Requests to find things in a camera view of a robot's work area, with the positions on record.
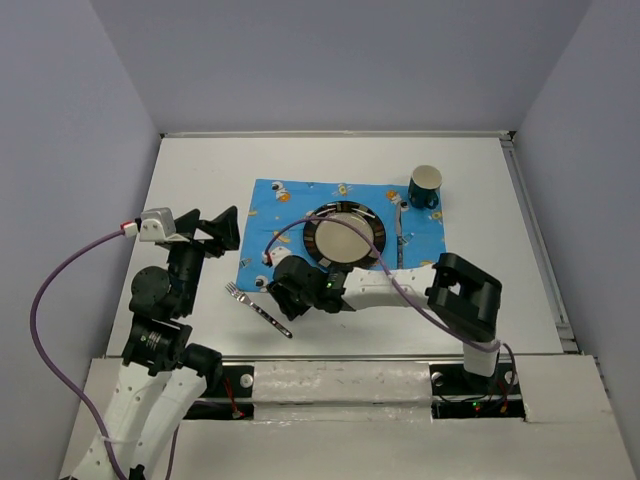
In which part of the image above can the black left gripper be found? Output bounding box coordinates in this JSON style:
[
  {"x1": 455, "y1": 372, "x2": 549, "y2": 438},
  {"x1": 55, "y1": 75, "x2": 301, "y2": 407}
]
[{"x1": 168, "y1": 204, "x2": 241, "y2": 313}]

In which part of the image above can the black rimmed dinner plate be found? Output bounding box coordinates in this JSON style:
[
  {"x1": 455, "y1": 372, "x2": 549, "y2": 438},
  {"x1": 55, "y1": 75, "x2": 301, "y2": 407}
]
[{"x1": 303, "y1": 201, "x2": 387, "y2": 269}]

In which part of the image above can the steel fork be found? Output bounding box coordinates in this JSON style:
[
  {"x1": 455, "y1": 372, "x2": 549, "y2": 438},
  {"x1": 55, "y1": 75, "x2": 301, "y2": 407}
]
[{"x1": 225, "y1": 282, "x2": 293, "y2": 339}]

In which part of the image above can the blue space-print cloth placemat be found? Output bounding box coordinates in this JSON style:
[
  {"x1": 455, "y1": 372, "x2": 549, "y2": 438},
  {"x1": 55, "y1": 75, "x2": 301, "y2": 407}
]
[{"x1": 236, "y1": 179, "x2": 447, "y2": 292}]

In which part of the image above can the steel knife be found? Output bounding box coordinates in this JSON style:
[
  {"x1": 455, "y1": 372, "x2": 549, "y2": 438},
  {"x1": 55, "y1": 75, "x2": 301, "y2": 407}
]
[{"x1": 395, "y1": 201, "x2": 404, "y2": 269}]

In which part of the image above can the teal mug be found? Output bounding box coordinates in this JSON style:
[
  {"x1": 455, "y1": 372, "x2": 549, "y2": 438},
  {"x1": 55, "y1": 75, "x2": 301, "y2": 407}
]
[{"x1": 408, "y1": 165, "x2": 443, "y2": 210}]

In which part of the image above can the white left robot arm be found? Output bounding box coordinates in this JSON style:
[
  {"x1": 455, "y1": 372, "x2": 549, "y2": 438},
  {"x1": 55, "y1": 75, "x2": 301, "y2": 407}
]
[{"x1": 70, "y1": 206, "x2": 240, "y2": 479}]

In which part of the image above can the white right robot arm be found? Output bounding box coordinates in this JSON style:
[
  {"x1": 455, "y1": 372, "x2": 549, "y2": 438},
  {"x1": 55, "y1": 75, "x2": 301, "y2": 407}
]
[{"x1": 267, "y1": 253, "x2": 502, "y2": 392}]

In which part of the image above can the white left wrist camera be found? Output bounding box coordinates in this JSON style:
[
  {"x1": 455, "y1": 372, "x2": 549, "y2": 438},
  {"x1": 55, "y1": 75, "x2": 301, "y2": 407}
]
[{"x1": 120, "y1": 207, "x2": 180, "y2": 243}]

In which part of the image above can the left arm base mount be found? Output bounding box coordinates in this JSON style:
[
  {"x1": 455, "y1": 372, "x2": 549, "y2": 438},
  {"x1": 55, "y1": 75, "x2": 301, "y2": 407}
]
[{"x1": 184, "y1": 364, "x2": 255, "y2": 421}]

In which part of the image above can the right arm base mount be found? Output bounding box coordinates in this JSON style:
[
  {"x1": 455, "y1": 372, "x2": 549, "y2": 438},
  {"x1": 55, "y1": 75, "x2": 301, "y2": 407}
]
[{"x1": 430, "y1": 363, "x2": 526, "y2": 420}]

